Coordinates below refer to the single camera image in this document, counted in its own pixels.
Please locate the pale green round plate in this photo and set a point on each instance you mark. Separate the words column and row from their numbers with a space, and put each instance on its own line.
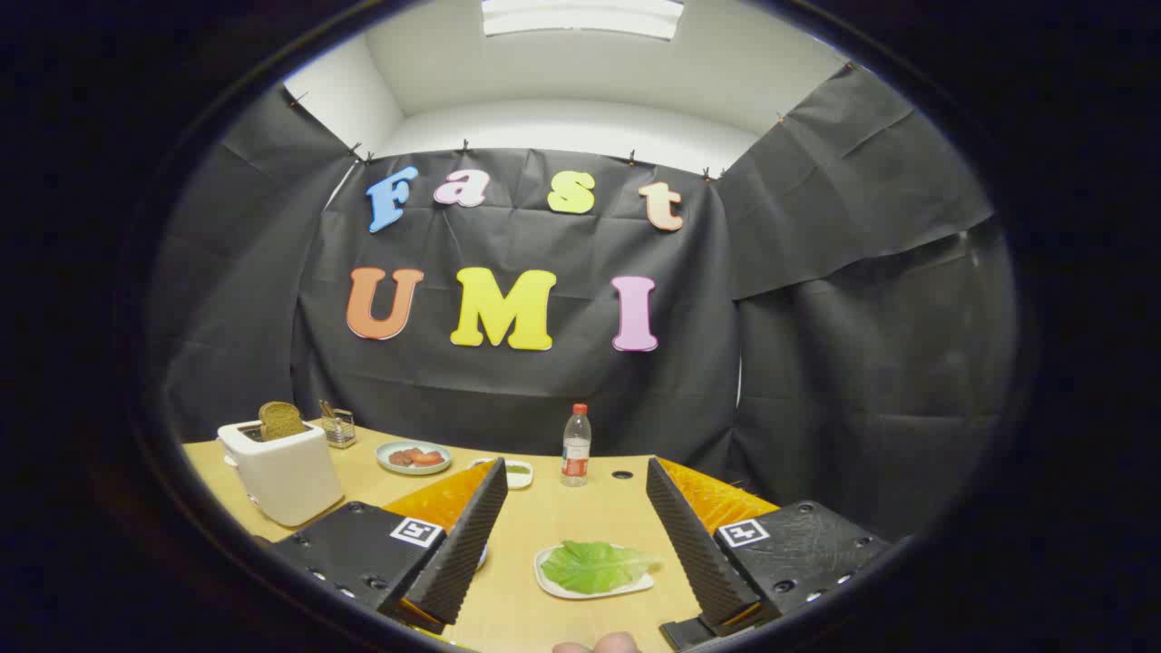
column 413, row 469

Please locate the red tomato slice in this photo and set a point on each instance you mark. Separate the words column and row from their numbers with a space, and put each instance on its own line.
column 429, row 458

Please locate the white toaster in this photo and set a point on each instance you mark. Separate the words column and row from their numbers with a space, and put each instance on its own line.
column 286, row 481

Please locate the green lettuce leaf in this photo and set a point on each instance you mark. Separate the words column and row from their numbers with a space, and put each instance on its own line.
column 594, row 565

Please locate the ceiling light panel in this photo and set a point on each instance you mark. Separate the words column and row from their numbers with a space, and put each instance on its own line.
column 580, row 18

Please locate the clear red-capped water bottle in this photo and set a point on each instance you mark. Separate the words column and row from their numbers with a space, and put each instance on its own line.
column 576, row 453

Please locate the white divided seasoning dish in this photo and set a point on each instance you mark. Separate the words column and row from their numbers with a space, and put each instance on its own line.
column 520, row 476

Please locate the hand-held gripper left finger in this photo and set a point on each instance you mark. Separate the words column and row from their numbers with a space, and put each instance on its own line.
column 467, row 544

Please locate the white rectangular plate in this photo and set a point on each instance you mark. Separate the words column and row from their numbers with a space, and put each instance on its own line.
column 562, row 589

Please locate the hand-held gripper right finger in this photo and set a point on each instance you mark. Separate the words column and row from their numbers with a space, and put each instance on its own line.
column 689, row 544

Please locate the brown bread slice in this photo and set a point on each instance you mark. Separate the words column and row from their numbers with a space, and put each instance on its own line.
column 282, row 422

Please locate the blue round plate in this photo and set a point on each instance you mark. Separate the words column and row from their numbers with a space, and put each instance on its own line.
column 482, row 558

